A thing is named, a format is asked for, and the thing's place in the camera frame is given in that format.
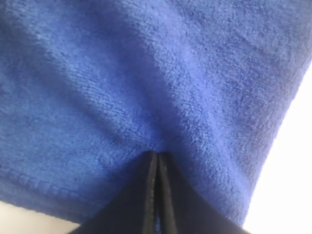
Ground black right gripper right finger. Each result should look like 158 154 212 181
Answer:
157 153 248 234

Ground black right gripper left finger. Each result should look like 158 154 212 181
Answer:
73 151 157 234

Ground blue microfiber towel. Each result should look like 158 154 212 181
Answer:
0 0 312 226

